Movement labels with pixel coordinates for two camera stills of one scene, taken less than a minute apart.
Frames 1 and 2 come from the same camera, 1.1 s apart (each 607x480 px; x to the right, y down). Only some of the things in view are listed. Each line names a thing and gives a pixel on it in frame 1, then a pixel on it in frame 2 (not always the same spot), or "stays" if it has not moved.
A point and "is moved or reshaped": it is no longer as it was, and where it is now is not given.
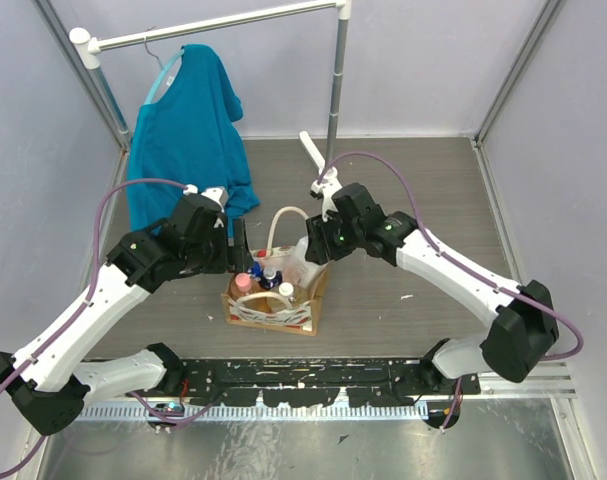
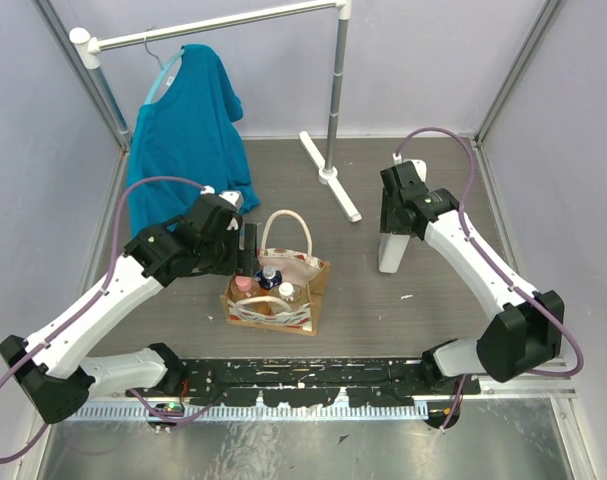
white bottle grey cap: x=306 y=271 is moved or reshaped
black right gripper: x=319 y=233 to x=387 y=222
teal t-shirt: x=186 y=131 stays
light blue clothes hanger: x=163 y=69 stays
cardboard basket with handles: x=272 y=294 stays
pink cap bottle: x=243 y=281 is moved or reshaped
